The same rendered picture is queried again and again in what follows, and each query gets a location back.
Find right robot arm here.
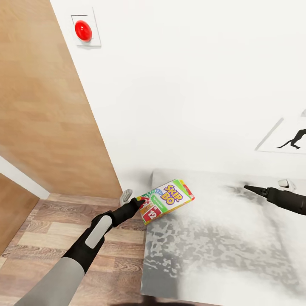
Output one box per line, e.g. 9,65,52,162
244,178,306,215

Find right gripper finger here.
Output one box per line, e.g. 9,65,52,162
244,185,272,197

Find board game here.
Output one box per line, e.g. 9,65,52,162
136,179,195,225

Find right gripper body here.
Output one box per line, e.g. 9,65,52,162
266,188,306,215

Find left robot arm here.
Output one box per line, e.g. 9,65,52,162
13,189,145,306

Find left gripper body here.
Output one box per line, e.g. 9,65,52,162
119,197,141,221

